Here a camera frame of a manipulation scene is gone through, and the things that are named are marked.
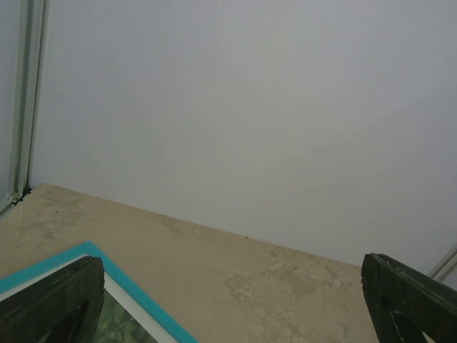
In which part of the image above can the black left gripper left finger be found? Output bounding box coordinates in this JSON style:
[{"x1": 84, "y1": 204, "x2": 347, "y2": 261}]
[{"x1": 1, "y1": 256, "x2": 104, "y2": 342}]

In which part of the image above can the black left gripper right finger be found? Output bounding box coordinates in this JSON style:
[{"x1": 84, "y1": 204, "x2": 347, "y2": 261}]
[{"x1": 361, "y1": 253, "x2": 456, "y2": 342}]

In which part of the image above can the teal picture frame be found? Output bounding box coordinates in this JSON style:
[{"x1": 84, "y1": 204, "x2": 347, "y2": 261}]
[{"x1": 1, "y1": 241, "x2": 196, "y2": 343}]

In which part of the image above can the sunflower photo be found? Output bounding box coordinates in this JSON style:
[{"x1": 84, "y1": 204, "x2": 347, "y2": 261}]
[{"x1": 93, "y1": 290, "x2": 157, "y2": 343}]

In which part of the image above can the right aluminium corner post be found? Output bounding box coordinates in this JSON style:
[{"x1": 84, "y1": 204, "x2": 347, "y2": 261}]
[{"x1": 428, "y1": 245, "x2": 457, "y2": 282}]

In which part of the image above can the aluminium corner post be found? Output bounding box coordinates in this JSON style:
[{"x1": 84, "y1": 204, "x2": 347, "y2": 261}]
[
  {"x1": 1, "y1": 1, "x2": 49, "y2": 214},
  {"x1": 428, "y1": 245, "x2": 457, "y2": 282}
]

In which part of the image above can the left aluminium corner post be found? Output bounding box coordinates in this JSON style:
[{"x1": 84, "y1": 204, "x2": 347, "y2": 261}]
[{"x1": 1, "y1": 1, "x2": 49, "y2": 214}]

